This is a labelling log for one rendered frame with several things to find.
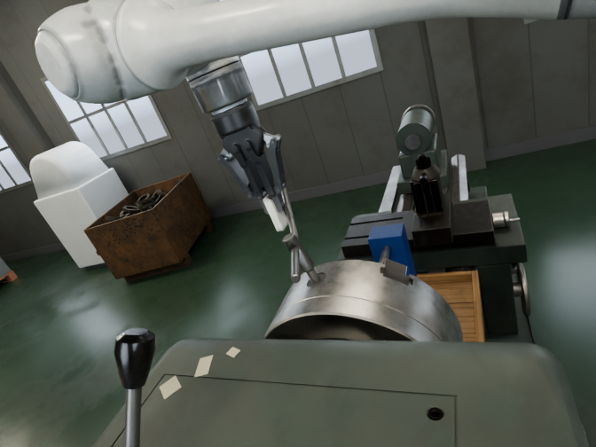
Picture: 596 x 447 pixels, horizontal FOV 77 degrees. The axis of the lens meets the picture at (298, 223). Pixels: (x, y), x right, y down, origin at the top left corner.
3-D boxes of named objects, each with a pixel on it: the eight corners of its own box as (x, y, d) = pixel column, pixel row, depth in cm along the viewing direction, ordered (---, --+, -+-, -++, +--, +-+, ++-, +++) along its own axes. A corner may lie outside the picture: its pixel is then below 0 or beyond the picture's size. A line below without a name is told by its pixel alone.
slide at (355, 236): (495, 245, 100) (493, 231, 98) (344, 258, 119) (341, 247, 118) (490, 212, 115) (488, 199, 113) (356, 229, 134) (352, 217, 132)
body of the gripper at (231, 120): (259, 93, 63) (280, 144, 67) (220, 108, 67) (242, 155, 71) (239, 104, 57) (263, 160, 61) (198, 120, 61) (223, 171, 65)
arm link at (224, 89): (207, 76, 66) (222, 109, 68) (176, 87, 58) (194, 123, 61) (249, 58, 61) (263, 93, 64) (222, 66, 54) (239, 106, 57)
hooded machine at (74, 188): (155, 236, 496) (95, 131, 436) (123, 265, 440) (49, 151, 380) (114, 244, 524) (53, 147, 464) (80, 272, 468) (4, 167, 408)
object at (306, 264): (332, 294, 58) (294, 235, 55) (319, 301, 59) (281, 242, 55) (330, 286, 60) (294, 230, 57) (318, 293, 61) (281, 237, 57)
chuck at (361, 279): (496, 432, 56) (408, 273, 47) (323, 435, 73) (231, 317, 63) (491, 381, 64) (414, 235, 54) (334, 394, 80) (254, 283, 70)
